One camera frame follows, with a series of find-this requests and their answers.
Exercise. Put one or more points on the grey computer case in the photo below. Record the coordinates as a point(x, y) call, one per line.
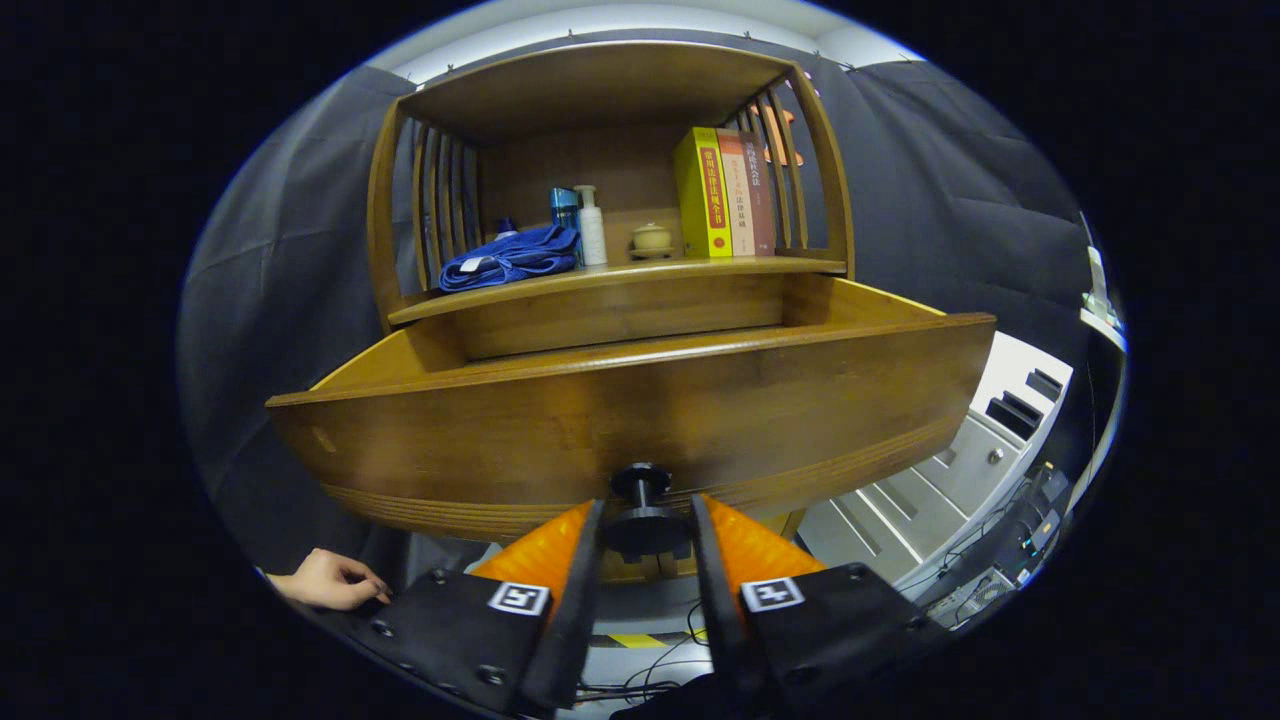
point(975, 597)

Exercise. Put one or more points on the brown book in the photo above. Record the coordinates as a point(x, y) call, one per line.
point(763, 200)

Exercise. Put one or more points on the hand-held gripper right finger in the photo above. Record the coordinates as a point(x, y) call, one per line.
point(715, 600)

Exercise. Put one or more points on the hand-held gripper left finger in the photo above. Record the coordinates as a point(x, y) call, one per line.
point(575, 600)

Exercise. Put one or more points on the orange and white book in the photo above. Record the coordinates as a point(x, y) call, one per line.
point(740, 200)

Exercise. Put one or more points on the blue transparent bottle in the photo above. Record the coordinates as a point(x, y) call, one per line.
point(564, 208)

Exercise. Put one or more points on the yellow lidded teacup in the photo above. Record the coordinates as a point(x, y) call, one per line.
point(652, 238)

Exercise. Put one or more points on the yellow saucer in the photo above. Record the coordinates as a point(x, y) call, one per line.
point(652, 254)

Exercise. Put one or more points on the wooden drawer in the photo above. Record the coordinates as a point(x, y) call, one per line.
point(600, 420)

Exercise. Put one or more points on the wooden cabinet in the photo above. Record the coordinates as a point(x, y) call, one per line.
point(600, 90)

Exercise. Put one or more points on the blue towel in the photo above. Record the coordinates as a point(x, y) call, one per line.
point(510, 260)

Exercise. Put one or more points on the white drawer cabinet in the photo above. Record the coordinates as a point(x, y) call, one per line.
point(960, 470)

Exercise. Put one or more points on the wooden countertop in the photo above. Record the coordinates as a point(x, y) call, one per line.
point(650, 272)

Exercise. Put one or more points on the small white blue-capped bottle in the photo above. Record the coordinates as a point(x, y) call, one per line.
point(506, 231)

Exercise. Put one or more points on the white pump bottle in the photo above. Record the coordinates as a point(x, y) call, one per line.
point(592, 235)

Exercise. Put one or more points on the black drawer knob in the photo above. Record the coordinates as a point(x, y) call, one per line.
point(645, 528)

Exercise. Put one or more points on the thick yellow book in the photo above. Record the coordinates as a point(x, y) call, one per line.
point(698, 200)

